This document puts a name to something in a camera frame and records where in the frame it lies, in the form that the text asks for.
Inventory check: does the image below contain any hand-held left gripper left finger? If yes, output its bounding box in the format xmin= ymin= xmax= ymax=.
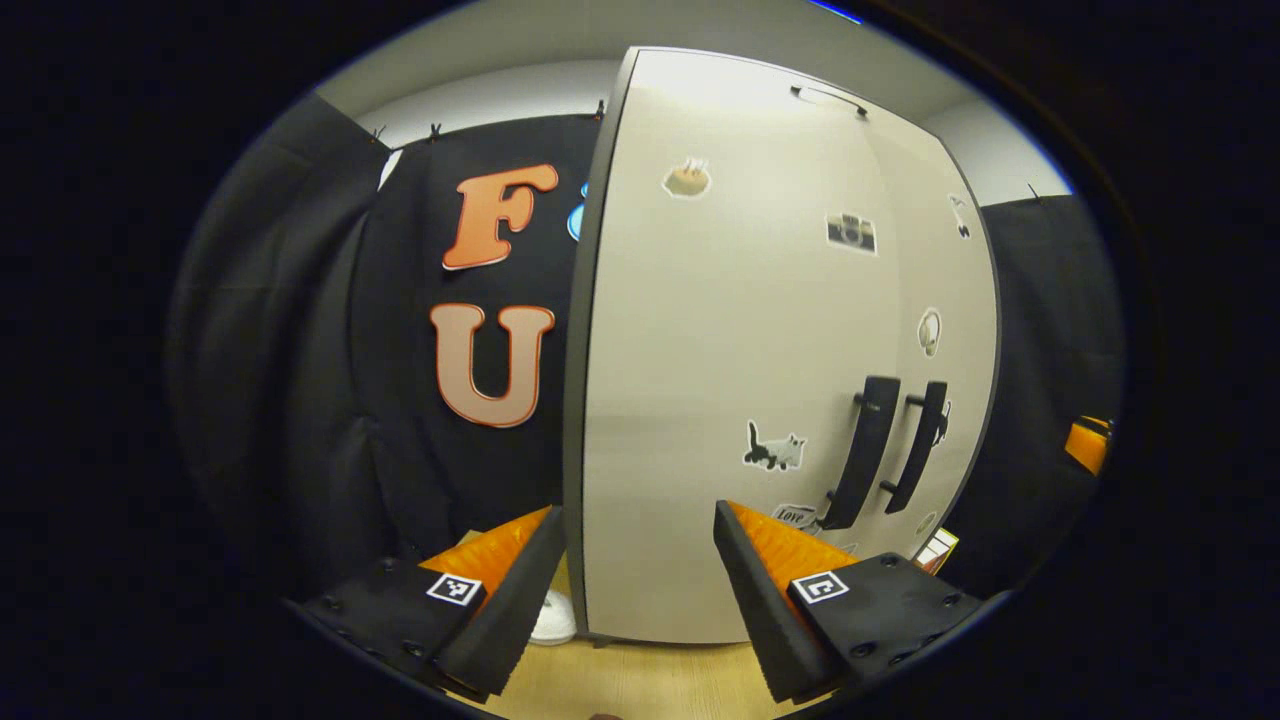
xmin=285 ymin=505 xmax=568 ymax=704

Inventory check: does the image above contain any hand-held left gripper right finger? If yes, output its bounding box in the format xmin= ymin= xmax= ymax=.
xmin=712 ymin=500 xmax=986 ymax=704

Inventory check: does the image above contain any white cabinet door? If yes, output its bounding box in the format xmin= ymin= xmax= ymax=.
xmin=880 ymin=130 xmax=1001 ymax=561
xmin=582 ymin=135 xmax=906 ymax=644

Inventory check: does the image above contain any white shoe cabinet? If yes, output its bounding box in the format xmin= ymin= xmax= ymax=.
xmin=562 ymin=45 xmax=1004 ymax=646

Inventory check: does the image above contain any white cabinet drawer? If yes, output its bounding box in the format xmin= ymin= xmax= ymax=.
xmin=612 ymin=47 xmax=946 ymax=151

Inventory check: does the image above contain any white round container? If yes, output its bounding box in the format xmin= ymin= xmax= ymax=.
xmin=528 ymin=590 xmax=578 ymax=646

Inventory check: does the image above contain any orange and white cardboard box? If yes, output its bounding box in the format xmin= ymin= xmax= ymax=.
xmin=915 ymin=530 xmax=961 ymax=576

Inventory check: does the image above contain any black right door handle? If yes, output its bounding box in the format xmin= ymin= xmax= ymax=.
xmin=882 ymin=380 xmax=949 ymax=516

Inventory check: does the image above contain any black door handle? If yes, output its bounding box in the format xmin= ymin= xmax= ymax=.
xmin=882 ymin=380 xmax=949 ymax=516
xmin=822 ymin=375 xmax=901 ymax=531

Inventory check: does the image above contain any black left door handle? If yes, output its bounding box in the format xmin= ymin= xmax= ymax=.
xmin=822 ymin=375 xmax=901 ymax=531

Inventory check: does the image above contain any black drawer handle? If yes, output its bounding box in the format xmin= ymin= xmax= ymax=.
xmin=790 ymin=85 xmax=869 ymax=119

